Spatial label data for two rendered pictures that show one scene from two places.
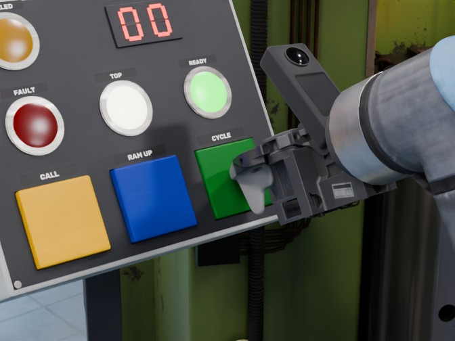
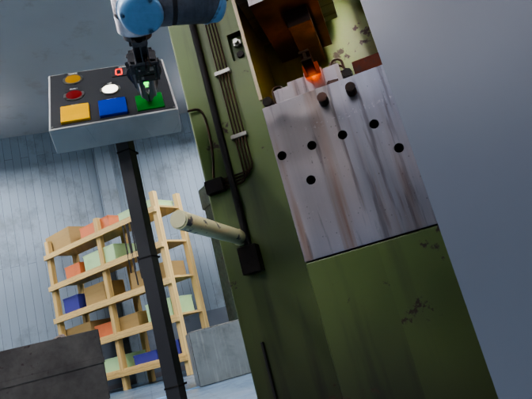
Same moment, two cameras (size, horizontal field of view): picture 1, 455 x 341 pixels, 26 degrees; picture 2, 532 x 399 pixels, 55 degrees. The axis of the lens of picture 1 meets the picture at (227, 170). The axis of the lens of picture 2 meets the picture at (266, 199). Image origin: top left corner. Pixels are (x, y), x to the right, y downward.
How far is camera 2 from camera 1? 1.29 m
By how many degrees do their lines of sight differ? 41
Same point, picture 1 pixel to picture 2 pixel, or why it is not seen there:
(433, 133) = not seen: outside the picture
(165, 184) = (117, 102)
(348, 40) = (248, 89)
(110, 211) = (94, 111)
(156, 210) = (111, 108)
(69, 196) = (77, 107)
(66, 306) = not seen: hidden behind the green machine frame
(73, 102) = (90, 89)
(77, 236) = (77, 115)
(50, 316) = not seen: hidden behind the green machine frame
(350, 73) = (252, 101)
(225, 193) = (143, 104)
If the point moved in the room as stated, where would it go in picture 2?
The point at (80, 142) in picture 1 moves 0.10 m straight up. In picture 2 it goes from (89, 97) to (83, 66)
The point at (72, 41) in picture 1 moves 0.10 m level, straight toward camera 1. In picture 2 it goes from (95, 77) to (73, 64)
